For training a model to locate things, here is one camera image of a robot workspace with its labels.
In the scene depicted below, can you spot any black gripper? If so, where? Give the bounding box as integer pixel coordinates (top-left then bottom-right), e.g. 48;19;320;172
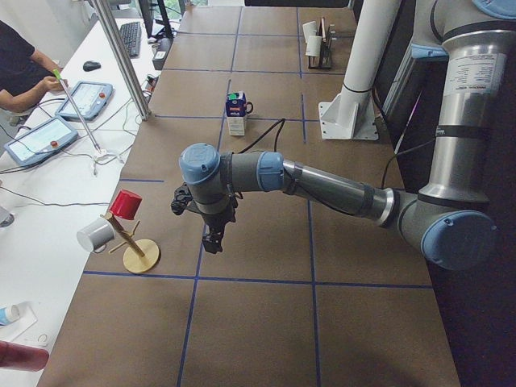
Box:
171;183;238;253

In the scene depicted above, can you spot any white smiley face mug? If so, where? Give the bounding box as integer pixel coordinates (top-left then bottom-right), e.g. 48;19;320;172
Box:
244;102;254;114

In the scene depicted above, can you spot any blue Pascual milk carton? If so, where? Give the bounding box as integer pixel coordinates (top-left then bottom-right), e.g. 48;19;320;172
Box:
225;91;247;136

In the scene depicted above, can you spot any red cup on stand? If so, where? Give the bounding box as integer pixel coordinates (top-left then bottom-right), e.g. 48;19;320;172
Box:
109;189;142;220

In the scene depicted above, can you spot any round wooden stand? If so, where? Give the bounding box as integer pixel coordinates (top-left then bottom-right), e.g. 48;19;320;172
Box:
103;213;160;274

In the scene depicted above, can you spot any grey mug on stand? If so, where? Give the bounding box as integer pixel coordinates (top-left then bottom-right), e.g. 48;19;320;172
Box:
77;218;115;252

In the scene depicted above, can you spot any teach pendant far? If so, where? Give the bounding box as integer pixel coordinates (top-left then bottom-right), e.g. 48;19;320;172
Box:
56;81;114;122

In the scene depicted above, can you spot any teach pendant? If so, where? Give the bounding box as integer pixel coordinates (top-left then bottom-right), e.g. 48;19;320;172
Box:
56;81;114;122
4;117;78;166

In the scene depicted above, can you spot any teach pendant near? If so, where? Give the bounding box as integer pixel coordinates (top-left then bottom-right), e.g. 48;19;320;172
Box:
4;117;78;166

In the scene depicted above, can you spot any black computer mouse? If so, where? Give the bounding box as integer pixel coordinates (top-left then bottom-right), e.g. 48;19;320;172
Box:
82;60;102;72

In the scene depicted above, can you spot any white ribbed mug outer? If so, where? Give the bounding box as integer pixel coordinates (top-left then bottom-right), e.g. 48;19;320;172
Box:
305;35;323;57

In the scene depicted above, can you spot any black keyboard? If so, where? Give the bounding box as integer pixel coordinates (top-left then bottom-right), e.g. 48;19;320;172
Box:
119;22;141;58

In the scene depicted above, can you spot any red bottle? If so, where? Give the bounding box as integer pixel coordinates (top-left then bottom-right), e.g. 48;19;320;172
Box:
1;341;49;372

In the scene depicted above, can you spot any seated person black shirt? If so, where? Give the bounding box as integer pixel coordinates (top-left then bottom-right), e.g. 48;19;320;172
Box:
1;21;64;113

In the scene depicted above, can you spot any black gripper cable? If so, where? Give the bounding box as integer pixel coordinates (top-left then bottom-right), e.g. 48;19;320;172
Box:
237;117;439;190

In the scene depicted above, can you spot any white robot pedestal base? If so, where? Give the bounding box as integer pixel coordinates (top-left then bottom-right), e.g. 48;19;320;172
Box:
318;0;401;141

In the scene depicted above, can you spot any black wire mug rack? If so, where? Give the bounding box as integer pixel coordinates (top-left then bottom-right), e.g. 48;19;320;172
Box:
307;17;335;69

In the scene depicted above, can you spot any white HOME mug with handle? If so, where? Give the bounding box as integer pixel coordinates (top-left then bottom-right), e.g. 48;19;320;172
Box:
302;21;318;40

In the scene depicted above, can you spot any aluminium frame post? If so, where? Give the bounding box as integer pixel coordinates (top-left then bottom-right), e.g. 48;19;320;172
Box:
92;0;151;121

